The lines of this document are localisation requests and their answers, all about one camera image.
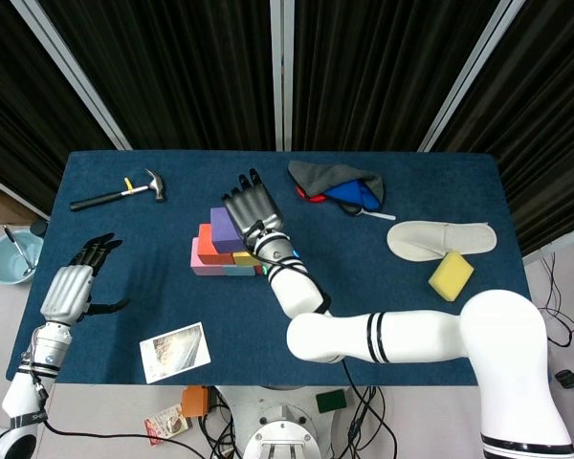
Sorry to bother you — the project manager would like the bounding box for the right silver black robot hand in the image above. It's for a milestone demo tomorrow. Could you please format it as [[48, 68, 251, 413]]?
[[220, 167, 284, 240]]

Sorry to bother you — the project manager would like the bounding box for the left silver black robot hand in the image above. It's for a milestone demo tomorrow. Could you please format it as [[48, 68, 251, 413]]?
[[39, 232, 131, 326]]

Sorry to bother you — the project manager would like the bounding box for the purple foam cube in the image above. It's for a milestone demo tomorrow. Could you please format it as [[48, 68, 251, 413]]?
[[209, 206, 250, 254]]

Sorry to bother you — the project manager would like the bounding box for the yellow foam cube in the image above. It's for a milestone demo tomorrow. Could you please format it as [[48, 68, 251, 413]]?
[[232, 251, 264, 268]]

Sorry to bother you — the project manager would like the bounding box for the orange foam cube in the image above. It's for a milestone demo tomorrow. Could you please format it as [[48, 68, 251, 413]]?
[[197, 223, 235, 267]]

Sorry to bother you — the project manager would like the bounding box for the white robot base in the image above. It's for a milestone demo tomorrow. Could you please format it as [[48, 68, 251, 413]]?
[[214, 384, 355, 459]]

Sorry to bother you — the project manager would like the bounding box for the red disc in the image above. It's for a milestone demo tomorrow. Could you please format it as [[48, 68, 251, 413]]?
[[295, 185, 327, 204]]

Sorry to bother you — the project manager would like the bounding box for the light blue plastic bowl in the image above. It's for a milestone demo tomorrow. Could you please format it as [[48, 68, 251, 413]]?
[[0, 229, 45, 287]]

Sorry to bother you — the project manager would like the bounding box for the grey cloth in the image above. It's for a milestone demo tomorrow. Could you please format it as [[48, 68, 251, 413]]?
[[287, 160, 386, 211]]

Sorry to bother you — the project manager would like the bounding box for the pink foam cube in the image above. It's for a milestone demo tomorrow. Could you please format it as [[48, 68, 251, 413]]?
[[189, 237, 227, 277]]

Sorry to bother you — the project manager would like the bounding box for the blue black-rimmed pad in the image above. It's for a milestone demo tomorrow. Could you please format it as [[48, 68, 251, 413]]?
[[324, 179, 382, 216]]

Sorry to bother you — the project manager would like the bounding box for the blue fabric table cover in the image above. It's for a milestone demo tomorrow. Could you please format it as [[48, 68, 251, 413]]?
[[4, 150, 554, 387]]

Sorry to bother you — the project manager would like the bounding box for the printed photo card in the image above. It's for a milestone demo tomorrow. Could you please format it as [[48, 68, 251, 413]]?
[[139, 321, 212, 385]]

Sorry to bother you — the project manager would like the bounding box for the white plastic stick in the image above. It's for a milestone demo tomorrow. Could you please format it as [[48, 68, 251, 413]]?
[[358, 208, 397, 222]]

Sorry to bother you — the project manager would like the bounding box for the black pleated curtain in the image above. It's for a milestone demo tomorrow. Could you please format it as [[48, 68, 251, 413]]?
[[291, 0, 501, 153], [0, 0, 114, 216], [432, 0, 574, 257], [37, 0, 276, 152]]

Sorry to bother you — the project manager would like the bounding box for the red printed snack packet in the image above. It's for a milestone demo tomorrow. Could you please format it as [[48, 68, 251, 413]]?
[[143, 404, 192, 448]]

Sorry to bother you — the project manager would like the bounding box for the orange box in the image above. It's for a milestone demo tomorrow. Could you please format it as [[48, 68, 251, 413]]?
[[180, 385, 211, 419]]

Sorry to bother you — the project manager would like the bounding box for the white slipper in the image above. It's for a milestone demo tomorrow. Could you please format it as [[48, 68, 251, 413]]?
[[386, 220, 498, 263]]

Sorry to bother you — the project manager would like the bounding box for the dark green box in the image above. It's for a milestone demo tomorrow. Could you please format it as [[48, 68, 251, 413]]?
[[315, 388, 348, 415]]

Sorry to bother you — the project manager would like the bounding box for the yellow green sponge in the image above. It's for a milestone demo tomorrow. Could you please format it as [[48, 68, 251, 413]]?
[[428, 250, 475, 303]]

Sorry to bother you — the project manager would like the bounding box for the claw hammer black handle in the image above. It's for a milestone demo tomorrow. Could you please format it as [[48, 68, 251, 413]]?
[[69, 168, 167, 212]]

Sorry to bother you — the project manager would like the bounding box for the white partition frame rail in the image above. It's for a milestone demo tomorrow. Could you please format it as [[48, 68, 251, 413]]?
[[523, 224, 574, 267], [0, 167, 54, 221]]

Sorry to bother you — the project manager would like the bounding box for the white partition frame post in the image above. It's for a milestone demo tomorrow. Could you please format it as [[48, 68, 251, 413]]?
[[9, 0, 133, 152], [418, 0, 513, 153], [269, 0, 296, 153]]

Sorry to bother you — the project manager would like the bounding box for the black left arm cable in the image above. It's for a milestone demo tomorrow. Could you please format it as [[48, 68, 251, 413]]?
[[21, 339, 197, 459]]

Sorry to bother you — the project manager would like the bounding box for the black floor cable bundle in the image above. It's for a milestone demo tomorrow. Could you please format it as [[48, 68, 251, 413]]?
[[198, 384, 388, 459]]

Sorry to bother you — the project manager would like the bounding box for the thin black floor cable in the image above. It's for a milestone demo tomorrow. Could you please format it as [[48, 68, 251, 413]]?
[[535, 252, 574, 348]]

